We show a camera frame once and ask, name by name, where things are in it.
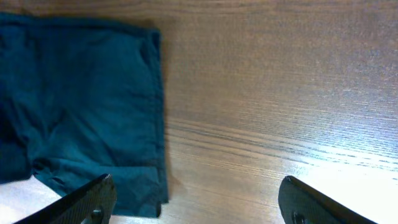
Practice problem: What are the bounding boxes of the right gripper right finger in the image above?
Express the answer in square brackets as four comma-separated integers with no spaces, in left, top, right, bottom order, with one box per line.
[278,175,376,224]

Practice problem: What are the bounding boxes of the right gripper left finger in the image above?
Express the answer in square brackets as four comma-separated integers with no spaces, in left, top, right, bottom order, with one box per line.
[15,174,117,224]

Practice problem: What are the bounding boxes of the navy blue shorts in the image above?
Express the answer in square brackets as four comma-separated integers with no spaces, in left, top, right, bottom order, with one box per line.
[1,13,169,218]

